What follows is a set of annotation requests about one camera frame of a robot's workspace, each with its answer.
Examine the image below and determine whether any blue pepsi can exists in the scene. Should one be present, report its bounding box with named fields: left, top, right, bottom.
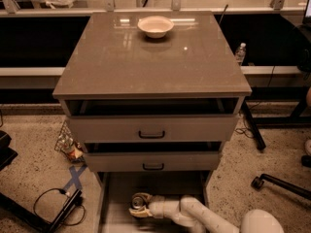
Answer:
left=131, top=194, right=147, bottom=210

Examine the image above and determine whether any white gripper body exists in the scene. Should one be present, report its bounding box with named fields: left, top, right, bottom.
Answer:
left=148, top=195, right=180, bottom=219

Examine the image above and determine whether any grey drawer cabinet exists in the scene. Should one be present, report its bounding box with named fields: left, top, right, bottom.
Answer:
left=53, top=12, right=251, bottom=233

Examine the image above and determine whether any black floor cable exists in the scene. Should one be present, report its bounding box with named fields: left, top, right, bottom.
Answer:
left=33, top=187, right=87, bottom=227

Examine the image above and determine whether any black floor stand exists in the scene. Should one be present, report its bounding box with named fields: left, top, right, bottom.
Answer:
left=0, top=188, right=84, bottom=233

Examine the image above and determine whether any wire basket with trash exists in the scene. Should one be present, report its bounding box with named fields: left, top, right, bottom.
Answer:
left=54, top=121, right=85, bottom=163

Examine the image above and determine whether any clear water bottle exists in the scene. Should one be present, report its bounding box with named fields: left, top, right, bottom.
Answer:
left=235, top=43, right=246, bottom=65

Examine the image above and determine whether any open bottom drawer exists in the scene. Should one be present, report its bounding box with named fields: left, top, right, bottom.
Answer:
left=96, top=171, right=209, bottom=233

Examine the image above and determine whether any white bowl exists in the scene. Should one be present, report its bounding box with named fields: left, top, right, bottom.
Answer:
left=137, top=16, right=174, bottom=39

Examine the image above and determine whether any top drawer with handle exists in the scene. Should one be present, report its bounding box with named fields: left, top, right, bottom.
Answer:
left=66, top=116, right=238, bottom=143

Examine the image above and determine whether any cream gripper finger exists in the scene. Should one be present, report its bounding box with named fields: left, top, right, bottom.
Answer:
left=132, top=192, right=153, bottom=202
left=129, top=208, right=153, bottom=218

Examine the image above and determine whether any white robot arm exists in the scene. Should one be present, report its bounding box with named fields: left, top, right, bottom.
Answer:
left=129, top=192, right=285, bottom=233

